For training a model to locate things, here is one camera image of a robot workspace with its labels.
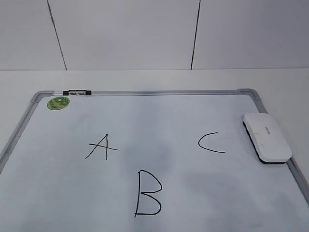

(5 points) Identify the black silver board hanger clip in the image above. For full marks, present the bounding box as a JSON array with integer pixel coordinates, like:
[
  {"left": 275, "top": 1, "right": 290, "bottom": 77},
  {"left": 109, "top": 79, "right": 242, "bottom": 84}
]
[{"left": 62, "top": 90, "right": 92, "bottom": 96}]

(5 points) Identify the round green sticker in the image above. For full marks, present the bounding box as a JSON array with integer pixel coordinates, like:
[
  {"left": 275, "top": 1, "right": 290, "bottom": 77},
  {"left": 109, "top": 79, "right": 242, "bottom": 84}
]
[{"left": 47, "top": 96, "right": 70, "bottom": 110}]

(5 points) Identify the white board eraser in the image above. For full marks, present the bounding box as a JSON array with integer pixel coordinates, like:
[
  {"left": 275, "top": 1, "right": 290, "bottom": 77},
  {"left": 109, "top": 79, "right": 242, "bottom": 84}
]
[{"left": 243, "top": 113, "right": 292, "bottom": 164}]

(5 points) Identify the white board with grey frame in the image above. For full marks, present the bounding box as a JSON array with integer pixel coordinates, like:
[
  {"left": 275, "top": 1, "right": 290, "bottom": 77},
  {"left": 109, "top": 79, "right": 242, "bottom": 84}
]
[{"left": 0, "top": 89, "right": 309, "bottom": 232}]

